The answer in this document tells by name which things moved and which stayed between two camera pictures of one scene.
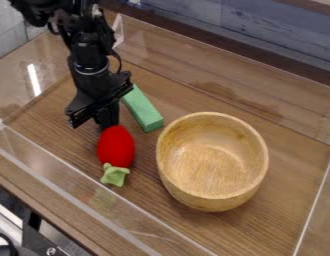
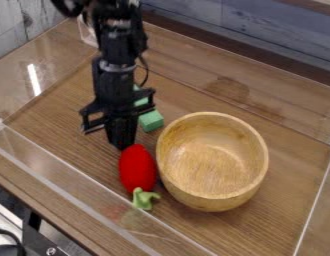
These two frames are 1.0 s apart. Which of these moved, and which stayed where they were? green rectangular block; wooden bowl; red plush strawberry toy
Moved: red plush strawberry toy
Stayed: wooden bowl; green rectangular block
